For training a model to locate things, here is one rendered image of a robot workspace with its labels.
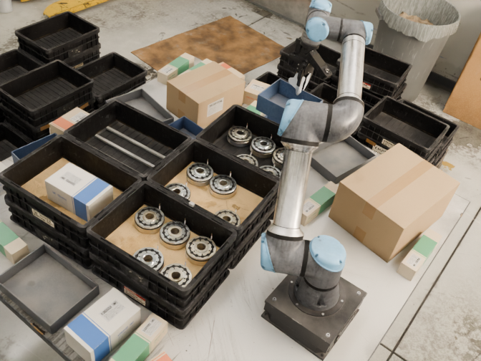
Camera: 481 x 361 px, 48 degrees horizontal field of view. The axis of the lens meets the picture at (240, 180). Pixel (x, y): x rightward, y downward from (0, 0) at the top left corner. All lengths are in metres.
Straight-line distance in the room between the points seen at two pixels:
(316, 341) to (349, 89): 0.79
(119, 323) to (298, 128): 0.80
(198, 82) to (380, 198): 1.01
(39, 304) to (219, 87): 1.24
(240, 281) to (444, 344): 1.31
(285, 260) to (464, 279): 1.73
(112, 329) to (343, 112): 0.95
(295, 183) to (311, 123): 0.18
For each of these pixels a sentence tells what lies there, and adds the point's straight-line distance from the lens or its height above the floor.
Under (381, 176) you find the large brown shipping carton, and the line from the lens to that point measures 2.18.
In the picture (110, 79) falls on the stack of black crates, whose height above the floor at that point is 0.38.
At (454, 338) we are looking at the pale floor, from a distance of 2.97.
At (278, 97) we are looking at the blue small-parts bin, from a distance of 2.15.
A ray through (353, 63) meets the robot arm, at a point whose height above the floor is 1.41.
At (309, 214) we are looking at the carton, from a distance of 2.13.
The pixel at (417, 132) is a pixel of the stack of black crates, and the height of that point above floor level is 0.49.
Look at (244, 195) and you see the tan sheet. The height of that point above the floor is 0.83.
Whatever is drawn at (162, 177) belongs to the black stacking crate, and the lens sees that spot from 2.01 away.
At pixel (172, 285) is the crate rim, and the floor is 0.93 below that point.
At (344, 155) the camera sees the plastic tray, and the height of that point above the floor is 0.70.
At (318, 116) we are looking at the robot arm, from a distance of 1.60.
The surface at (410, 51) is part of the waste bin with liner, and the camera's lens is 4.05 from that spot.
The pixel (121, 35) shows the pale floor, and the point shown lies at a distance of 4.64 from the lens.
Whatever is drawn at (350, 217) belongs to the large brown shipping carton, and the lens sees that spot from 2.14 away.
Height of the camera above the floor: 2.27
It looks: 43 degrees down
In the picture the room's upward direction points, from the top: 9 degrees clockwise
